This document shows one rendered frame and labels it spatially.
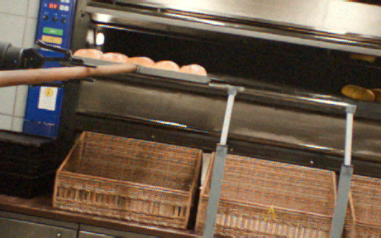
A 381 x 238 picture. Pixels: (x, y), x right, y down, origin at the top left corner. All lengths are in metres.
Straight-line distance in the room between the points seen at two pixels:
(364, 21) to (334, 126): 0.48
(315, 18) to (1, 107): 1.48
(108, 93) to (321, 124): 0.98
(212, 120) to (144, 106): 0.32
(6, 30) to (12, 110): 0.37
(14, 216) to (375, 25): 1.75
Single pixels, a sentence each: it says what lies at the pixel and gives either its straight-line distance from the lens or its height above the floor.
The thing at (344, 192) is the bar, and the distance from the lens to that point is 3.23.
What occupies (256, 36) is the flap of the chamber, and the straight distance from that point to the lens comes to 3.62.
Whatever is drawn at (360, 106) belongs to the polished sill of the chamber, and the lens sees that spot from 3.80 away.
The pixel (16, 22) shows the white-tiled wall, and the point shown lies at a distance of 3.93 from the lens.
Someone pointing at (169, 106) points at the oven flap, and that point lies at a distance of 3.80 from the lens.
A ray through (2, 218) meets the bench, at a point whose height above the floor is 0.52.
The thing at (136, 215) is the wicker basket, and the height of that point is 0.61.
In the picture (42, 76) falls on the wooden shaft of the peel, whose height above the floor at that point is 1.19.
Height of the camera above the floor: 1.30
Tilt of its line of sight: 5 degrees down
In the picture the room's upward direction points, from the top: 9 degrees clockwise
